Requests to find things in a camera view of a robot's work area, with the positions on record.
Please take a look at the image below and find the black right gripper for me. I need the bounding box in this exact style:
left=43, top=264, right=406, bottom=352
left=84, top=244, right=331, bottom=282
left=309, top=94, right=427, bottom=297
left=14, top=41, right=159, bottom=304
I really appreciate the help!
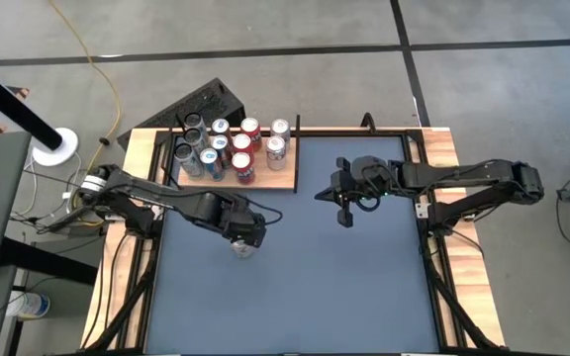
left=314, top=155, right=391, bottom=228

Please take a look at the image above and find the silver Diet Coke can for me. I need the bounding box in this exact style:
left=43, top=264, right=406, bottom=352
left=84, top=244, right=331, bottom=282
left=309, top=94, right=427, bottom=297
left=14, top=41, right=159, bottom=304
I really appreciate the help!
left=230, top=238, right=259, bottom=259
left=264, top=135, right=288, bottom=172
left=269, top=118, right=292, bottom=149

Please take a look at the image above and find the red Fanta soda can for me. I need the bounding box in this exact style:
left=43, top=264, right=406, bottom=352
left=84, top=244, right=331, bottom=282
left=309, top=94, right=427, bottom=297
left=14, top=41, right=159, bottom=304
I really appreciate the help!
left=231, top=151, right=256, bottom=187
left=239, top=116, right=264, bottom=152
left=232, top=133, right=255, bottom=159

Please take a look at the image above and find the blue silver Red Bull can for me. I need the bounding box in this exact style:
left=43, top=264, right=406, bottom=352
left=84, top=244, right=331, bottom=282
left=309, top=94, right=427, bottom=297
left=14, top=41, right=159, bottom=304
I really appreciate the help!
left=210, top=133, right=235, bottom=169
left=210, top=117, right=234, bottom=144
left=199, top=146, right=227, bottom=183

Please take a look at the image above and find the clear glass can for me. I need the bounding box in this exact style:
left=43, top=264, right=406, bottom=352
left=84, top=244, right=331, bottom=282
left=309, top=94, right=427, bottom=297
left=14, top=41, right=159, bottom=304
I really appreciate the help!
left=184, top=112, right=210, bottom=142

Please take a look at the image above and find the wooden tray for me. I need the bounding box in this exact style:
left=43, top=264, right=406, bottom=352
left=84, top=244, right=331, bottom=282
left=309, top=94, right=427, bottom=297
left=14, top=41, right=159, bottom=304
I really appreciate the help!
left=168, top=114, right=300, bottom=193

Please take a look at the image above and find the white round stand base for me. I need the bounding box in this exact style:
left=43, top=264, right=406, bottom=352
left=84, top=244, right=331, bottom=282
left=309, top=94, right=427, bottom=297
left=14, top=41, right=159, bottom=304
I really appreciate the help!
left=32, top=127, right=80, bottom=168

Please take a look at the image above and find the black desk leg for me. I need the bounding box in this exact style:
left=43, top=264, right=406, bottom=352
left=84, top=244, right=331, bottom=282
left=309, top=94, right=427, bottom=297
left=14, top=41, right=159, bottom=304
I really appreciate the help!
left=0, top=235, right=99, bottom=287

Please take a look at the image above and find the white bottle blue label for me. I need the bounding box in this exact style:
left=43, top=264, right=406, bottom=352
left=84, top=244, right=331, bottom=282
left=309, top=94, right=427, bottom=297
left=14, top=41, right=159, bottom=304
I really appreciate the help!
left=5, top=290, right=51, bottom=320

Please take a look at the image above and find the black pole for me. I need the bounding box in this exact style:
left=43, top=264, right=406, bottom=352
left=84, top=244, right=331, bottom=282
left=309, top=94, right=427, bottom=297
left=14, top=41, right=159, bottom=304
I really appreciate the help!
left=0, top=56, right=64, bottom=152

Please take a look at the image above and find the black camera cable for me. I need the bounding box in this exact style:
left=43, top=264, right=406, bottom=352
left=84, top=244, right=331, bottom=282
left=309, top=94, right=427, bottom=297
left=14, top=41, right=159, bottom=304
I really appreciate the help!
left=353, top=195, right=381, bottom=214
left=244, top=195, right=284, bottom=227

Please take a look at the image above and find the yellow power cable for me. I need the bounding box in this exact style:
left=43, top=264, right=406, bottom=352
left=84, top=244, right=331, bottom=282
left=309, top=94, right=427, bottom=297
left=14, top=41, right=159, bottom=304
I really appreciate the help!
left=47, top=0, right=122, bottom=147

